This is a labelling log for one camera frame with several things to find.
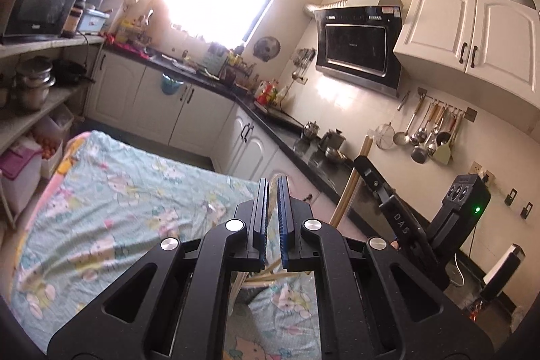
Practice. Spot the white base cabinets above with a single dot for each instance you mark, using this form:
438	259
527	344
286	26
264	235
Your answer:
126	90

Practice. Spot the white shelf unit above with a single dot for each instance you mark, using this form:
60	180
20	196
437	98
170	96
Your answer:
50	43

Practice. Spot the silver exhaust duct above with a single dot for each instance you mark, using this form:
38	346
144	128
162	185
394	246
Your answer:
320	7

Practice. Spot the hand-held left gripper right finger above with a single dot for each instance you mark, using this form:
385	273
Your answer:
284	225

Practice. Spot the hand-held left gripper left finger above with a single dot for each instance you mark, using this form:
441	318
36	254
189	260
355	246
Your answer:
261	225

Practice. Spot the steel kettle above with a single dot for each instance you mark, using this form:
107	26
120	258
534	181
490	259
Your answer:
333	140

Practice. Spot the clear bin with red fruit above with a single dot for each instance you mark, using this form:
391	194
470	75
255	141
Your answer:
52	140

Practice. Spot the cartoon cat printed blanket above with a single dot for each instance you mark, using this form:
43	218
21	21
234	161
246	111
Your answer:
126	195

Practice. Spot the grey wall switch plate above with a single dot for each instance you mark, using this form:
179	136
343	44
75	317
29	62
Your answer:
471	114

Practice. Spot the black frying pan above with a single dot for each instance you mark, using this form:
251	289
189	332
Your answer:
69	73

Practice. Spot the black countertop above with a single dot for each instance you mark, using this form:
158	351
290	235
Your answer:
270	123

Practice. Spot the white plastic storage box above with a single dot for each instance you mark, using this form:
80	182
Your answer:
21	183

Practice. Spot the white wall socket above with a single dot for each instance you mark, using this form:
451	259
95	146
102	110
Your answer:
479	168

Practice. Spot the blue plastic container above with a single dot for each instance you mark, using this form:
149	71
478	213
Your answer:
93	21

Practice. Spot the round metal wall plate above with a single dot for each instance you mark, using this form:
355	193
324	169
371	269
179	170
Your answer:
266	48

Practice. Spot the row of hanging steel utensils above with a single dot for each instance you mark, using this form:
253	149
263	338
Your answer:
422	136

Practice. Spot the steel pot with lid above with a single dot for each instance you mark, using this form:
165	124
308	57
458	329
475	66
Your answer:
34	69

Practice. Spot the white wall cabinets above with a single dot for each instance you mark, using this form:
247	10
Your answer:
438	31

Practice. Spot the blue plastic bag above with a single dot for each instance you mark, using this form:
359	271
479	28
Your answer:
171	85

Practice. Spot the black range hood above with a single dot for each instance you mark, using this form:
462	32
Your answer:
358	43

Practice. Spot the pale blue box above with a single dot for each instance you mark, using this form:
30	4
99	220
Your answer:
216	58

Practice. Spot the white and black appliance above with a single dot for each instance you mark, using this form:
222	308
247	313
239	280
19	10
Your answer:
502	269

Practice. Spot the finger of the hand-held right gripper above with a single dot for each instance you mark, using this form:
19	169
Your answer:
392	208

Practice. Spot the small steel teapot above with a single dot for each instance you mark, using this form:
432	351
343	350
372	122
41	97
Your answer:
310	131

